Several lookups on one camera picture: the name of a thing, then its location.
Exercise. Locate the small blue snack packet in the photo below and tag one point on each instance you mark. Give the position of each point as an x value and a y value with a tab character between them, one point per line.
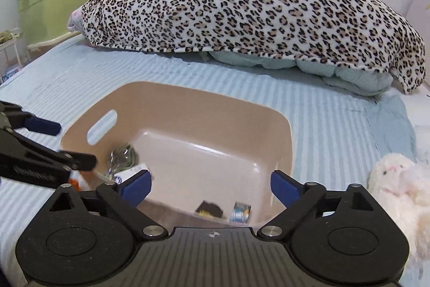
240	212

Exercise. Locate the clear crinkled plastic wrapper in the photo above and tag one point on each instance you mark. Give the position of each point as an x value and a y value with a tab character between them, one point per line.
121	157

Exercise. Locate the pink pillow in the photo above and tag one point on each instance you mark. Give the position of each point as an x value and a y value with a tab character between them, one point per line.
75	19

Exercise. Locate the green plastic storage box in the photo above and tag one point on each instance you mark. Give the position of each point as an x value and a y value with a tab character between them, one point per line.
57	4

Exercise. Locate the blue striped bed sheet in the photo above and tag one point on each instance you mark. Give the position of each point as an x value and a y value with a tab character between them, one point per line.
319	139

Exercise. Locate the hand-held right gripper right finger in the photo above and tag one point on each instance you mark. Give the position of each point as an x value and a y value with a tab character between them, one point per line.
285	189

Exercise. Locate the small orange packet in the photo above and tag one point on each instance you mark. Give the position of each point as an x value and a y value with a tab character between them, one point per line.
74	183

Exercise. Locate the beige plastic bin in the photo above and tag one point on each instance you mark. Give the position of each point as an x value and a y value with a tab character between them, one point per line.
201	112

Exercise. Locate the black and yellow snack packet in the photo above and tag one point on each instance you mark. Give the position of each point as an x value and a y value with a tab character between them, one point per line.
210	208

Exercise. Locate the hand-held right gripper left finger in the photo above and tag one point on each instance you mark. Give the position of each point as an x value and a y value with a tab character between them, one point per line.
136	188

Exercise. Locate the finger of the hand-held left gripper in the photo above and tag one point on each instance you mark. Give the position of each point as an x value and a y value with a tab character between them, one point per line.
42	126
79	161

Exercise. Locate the white and blue packet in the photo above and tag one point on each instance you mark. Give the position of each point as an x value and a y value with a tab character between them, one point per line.
129	172

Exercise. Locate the pale blue quilt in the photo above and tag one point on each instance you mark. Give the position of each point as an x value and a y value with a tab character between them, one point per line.
349	77

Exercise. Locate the leopard print blanket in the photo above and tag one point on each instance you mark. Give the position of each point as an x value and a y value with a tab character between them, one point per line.
252	11

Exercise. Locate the white plush toy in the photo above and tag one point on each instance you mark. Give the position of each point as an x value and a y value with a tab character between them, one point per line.
393	186

